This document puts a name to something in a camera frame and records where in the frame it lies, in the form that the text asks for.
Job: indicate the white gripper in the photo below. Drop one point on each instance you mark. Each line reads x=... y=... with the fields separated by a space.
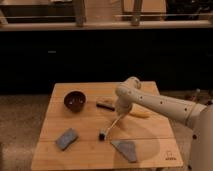
x=122 y=106

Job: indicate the small brush with pale handle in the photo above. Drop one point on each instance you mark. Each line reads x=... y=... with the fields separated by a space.
x=103 y=133

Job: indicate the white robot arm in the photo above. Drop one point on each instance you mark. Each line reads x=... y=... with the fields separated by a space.
x=194 y=115

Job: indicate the yellow banana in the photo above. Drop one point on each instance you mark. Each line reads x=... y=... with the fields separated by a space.
x=139 y=112

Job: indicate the dark rectangular block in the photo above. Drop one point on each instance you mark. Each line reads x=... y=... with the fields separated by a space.
x=106 y=106

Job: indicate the grey triangular cloth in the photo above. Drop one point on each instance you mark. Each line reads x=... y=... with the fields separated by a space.
x=127 y=149

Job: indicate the dark brown bowl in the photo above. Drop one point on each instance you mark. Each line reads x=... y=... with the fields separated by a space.
x=75 y=101

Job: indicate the grey rectangular sponge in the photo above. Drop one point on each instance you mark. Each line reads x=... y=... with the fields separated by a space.
x=64 y=140

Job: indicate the wooden shelf rail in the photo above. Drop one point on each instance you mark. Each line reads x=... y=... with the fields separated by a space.
x=24 y=15

